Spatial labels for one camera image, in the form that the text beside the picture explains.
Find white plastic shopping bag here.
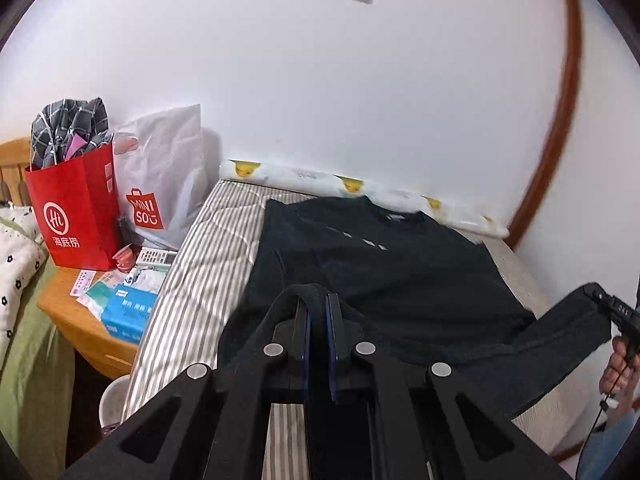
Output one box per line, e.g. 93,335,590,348
112,104,209,252

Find white pink paper card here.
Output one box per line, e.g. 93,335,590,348
71,269,97,299

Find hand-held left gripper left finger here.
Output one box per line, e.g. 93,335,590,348
62,294,314,480

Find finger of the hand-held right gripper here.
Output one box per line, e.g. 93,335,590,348
580,282,610,308

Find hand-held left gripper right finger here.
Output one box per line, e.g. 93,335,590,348
324,292,572,480

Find white bucket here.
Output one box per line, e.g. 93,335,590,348
97,374,134,438

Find thin black cord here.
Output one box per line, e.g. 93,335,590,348
575,360,628,480

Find black sweatshirt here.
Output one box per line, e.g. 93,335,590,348
217,195,614,480

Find wooden headboard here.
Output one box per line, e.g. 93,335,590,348
0,137,33,206

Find white remote control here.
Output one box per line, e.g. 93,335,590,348
136,247,179,268

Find wooden nightstand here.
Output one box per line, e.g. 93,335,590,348
37,265,151,380

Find grey plaid cloth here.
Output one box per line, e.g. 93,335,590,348
30,97,115,171

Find blue tissue packet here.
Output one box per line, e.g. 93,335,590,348
101,284,160,346

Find person's right hand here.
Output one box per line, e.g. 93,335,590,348
599,335,640,412

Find red paper bag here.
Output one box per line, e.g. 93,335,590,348
24,142,123,272

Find pink small container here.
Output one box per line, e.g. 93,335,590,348
112,244,137,272

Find brown wooden door frame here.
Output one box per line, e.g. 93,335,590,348
505,0,585,250

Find grey striped mattress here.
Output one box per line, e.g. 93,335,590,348
122,180,592,480

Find teal wipes packet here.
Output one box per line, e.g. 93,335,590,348
82,280,120,320

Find white floral quilt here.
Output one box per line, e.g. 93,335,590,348
0,205,48,346

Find green bed sheet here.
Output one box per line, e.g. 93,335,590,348
0,260,76,466

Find white duck print roll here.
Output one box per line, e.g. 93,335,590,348
219,158,510,241

